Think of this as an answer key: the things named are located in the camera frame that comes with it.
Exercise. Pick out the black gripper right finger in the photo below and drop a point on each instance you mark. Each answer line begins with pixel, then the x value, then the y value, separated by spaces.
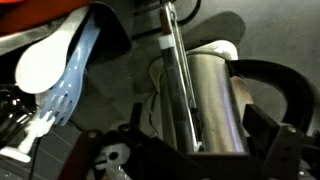
pixel 288 151

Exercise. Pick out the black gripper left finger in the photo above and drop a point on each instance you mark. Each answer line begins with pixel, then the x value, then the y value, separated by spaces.
pixel 141 157

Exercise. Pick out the grey safety knife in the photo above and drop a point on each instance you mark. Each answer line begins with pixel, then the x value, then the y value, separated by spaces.
pixel 178 80

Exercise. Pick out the blue plastic utensil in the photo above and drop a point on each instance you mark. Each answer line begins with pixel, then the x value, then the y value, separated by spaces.
pixel 64 95

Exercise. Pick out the stainless electric kettle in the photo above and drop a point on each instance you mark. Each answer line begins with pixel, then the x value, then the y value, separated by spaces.
pixel 218 83

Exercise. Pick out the white plastic utensil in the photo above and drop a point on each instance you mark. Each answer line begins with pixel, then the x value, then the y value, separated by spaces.
pixel 39 68

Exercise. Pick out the orange round lid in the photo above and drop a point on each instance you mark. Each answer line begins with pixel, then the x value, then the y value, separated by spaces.
pixel 17 15

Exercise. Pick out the black wire dish rack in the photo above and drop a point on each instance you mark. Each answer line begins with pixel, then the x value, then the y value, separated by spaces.
pixel 16 110

